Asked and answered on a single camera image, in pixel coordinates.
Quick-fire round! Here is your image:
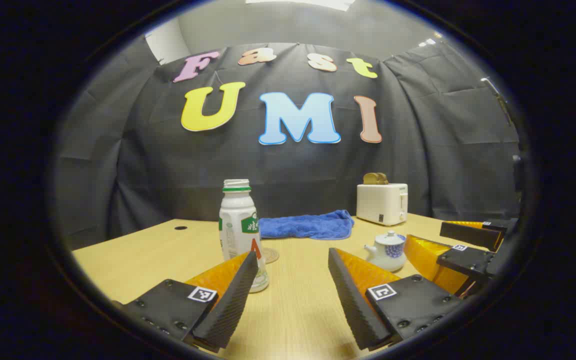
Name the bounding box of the metal backdrop stand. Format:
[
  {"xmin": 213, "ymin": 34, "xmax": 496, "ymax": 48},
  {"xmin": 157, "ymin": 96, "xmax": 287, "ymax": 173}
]
[{"xmin": 479, "ymin": 76, "xmax": 515, "ymax": 127}]

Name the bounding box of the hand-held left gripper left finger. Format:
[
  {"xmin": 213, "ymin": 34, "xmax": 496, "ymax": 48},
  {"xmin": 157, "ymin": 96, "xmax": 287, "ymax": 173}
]
[{"xmin": 113, "ymin": 251, "xmax": 260, "ymax": 354}]

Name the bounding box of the blue towel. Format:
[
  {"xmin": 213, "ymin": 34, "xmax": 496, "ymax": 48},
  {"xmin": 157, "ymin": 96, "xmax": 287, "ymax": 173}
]
[{"xmin": 258, "ymin": 209, "xmax": 355, "ymax": 241}]

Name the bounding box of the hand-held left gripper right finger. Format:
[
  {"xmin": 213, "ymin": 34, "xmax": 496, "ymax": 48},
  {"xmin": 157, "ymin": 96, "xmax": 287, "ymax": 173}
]
[{"xmin": 327, "ymin": 247, "xmax": 465, "ymax": 352}]

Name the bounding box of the black backdrop cloth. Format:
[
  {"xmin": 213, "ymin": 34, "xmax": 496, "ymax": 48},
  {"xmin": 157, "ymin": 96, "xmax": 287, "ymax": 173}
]
[{"xmin": 50, "ymin": 42, "xmax": 525, "ymax": 251}]

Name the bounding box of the white blue-patterned teacup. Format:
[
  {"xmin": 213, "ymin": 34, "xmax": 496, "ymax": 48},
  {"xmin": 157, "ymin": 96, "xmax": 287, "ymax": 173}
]
[{"xmin": 364, "ymin": 239, "xmax": 408, "ymax": 273}]

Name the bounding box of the white toaster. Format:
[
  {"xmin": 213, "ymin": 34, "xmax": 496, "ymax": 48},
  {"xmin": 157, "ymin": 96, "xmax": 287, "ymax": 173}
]
[{"xmin": 356, "ymin": 183, "xmax": 409, "ymax": 227}]

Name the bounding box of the white plastic water bottle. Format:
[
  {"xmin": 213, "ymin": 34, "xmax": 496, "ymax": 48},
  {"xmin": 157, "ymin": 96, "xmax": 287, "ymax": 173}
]
[{"xmin": 218, "ymin": 179, "xmax": 270, "ymax": 294}]

